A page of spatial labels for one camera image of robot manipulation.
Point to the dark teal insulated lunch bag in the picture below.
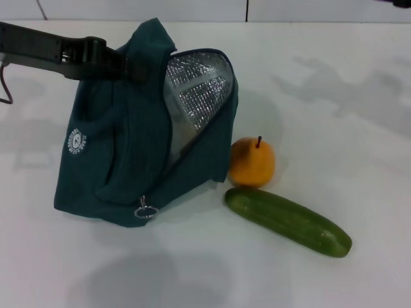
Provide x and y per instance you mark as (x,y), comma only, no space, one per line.
(128,154)

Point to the orange yellow pear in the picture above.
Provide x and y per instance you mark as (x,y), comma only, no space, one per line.
(253,163)

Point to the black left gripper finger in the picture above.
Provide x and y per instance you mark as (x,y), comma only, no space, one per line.
(135,70)

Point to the green cucumber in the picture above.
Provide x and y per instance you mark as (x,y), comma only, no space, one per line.
(282,218)

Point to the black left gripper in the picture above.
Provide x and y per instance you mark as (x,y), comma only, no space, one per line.
(32,48)

